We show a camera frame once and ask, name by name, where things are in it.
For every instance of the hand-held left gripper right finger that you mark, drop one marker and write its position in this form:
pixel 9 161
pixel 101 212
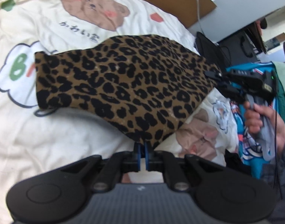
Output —
pixel 147 156

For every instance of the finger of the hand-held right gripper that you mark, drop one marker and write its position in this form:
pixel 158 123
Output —
pixel 214 75
pixel 231 91

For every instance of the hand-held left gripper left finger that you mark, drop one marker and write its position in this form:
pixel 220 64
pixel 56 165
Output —
pixel 137 156

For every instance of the leopard print pants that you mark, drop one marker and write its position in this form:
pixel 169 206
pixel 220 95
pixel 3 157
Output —
pixel 121 86

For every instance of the person's right hand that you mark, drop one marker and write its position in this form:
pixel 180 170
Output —
pixel 251 121

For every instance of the black folded garment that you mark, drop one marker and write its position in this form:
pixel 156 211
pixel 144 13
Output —
pixel 207 49

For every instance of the dark grey bag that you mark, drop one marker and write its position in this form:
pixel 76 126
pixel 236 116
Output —
pixel 246 44

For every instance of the teal printed cloth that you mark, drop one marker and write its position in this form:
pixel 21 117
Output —
pixel 250 154

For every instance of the cream bear printed blanket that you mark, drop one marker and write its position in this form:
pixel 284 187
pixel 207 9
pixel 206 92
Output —
pixel 63 133

